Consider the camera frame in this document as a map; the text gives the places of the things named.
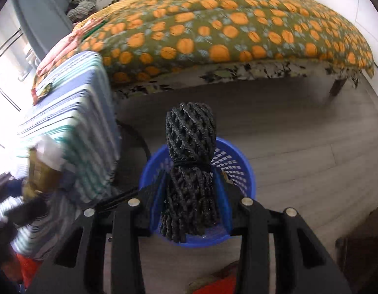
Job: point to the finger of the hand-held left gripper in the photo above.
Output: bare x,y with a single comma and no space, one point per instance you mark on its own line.
28,211

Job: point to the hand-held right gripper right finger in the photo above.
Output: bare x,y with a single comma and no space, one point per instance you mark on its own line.
235,196

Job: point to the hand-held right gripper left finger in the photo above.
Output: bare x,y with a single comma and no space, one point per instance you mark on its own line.
149,196

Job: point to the blue plastic basket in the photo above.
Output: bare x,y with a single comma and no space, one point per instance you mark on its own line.
232,159

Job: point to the black foam net sleeve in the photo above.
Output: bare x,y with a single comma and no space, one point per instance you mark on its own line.
189,134

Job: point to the red cloth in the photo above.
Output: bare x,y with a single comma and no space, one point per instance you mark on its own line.
28,268

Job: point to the blue green striped tablecloth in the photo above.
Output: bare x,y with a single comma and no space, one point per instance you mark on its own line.
84,113

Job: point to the floral bed skirt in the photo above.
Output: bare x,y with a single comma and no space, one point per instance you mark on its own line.
238,72

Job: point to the window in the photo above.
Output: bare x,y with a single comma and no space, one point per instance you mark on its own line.
5,82

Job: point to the dark brown wooden cabinet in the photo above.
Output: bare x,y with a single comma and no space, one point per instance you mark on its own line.
363,251

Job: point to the bed with orange floral cover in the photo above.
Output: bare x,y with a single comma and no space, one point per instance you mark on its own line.
238,36

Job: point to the blue curtain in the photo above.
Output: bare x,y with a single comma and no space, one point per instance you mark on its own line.
39,12

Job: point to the pile of clothes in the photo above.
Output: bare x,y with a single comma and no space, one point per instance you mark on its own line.
81,7

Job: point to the white wardrobe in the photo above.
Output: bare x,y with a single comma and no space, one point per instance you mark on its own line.
372,12

